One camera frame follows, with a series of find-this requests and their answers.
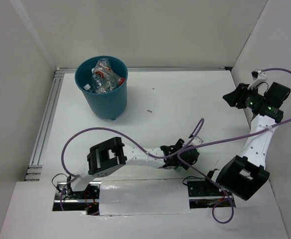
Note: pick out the crushed clear plastic bottle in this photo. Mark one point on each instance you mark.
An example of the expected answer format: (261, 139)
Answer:
(111, 81)

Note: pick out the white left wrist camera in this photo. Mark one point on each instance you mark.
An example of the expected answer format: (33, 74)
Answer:
(196, 140)

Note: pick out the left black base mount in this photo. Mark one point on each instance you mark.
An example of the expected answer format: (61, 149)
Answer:
(86, 200)

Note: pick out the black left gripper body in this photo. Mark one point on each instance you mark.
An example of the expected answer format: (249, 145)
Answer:
(180, 143)

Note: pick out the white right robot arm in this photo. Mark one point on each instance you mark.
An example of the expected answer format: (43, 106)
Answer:
(246, 173)

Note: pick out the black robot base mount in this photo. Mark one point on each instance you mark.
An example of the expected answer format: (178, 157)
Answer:
(203, 194)

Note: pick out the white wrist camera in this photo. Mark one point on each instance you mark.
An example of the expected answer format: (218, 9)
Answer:
(196, 140)
(259, 77)

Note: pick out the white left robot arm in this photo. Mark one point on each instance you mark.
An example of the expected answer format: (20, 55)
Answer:
(109, 156)

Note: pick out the red cap clear bottle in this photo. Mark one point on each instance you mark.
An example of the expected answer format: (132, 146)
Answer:
(102, 66)

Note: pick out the clear plastic bottle white cap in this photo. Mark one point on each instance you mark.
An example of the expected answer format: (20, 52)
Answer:
(96, 85)

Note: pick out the teal plastic bin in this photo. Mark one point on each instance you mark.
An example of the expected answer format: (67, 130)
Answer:
(112, 104)

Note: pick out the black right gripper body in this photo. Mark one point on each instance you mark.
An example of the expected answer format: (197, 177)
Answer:
(253, 98)

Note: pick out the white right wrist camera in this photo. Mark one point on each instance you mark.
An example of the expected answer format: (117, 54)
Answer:
(259, 77)

